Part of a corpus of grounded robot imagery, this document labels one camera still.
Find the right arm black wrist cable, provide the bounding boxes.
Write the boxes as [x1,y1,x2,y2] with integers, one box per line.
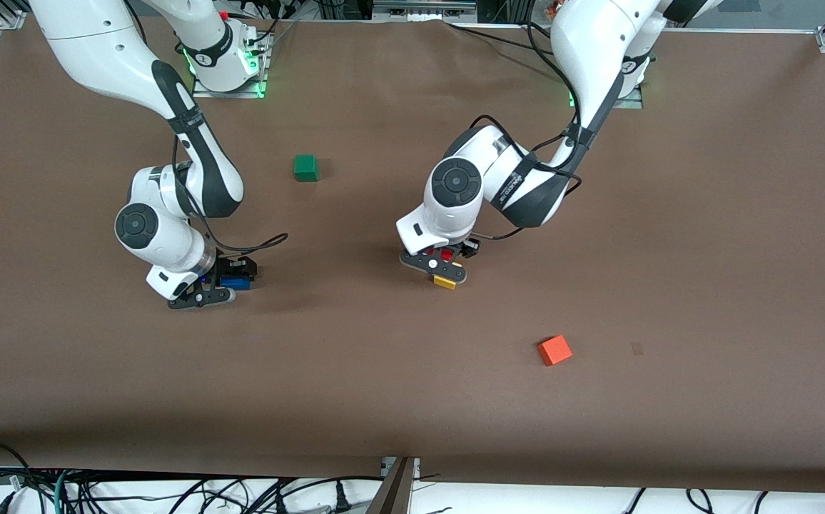
[170,132,290,255]

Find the brown table cover sheet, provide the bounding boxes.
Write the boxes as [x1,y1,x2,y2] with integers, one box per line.
[0,14,825,493]

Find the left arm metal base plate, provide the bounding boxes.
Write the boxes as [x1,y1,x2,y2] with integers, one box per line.
[568,89,645,109]

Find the yellow wooden block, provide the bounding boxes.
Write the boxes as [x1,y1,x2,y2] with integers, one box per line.
[433,262,465,291]

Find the dark slanted post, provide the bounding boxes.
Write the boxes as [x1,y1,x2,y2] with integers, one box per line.
[366,457,417,514]

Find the grey power strip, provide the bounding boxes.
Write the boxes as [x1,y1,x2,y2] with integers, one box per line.
[373,0,477,19]

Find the long black base cable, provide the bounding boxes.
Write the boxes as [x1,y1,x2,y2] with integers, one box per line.
[443,21,552,54]

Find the orange wooden block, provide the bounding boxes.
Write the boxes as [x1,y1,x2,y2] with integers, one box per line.
[537,334,574,366]

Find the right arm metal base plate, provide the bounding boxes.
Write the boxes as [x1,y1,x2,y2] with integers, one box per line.
[191,32,268,99]

